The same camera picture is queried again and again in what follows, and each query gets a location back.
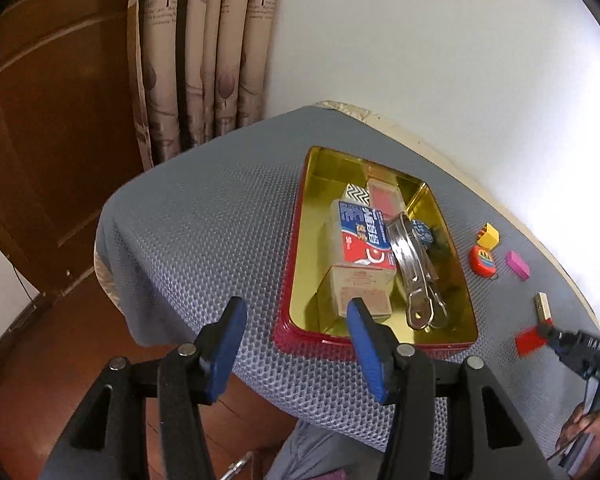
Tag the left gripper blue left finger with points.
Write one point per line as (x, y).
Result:
(105, 437)

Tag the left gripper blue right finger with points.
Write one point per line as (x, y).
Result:
(486, 437)

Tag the red rectangular block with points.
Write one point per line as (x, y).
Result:
(533, 338)

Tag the small wooden block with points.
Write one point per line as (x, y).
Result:
(542, 308)

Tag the silver metal clip tool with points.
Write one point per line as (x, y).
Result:
(425, 309)

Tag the pink rectangular block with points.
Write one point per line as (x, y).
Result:
(518, 265)

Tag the yellow toy block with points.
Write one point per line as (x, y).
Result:
(488, 237)

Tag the red blue toothpaste box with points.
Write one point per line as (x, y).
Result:
(358, 237)

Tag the person's right hand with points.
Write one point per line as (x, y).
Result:
(585, 427)

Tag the grey trouser leg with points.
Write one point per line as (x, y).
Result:
(311, 452)

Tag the blue round badge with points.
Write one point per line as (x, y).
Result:
(423, 232)

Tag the grey honeycomb table mat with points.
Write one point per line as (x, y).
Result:
(174, 244)

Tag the pink red small box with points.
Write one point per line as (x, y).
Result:
(386, 198)

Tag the black white zigzag box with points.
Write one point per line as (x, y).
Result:
(356, 194)

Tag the red gold metal tin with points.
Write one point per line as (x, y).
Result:
(311, 318)

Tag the brown wooden door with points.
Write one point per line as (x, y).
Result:
(67, 139)

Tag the beige patterned curtain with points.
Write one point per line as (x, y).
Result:
(197, 70)

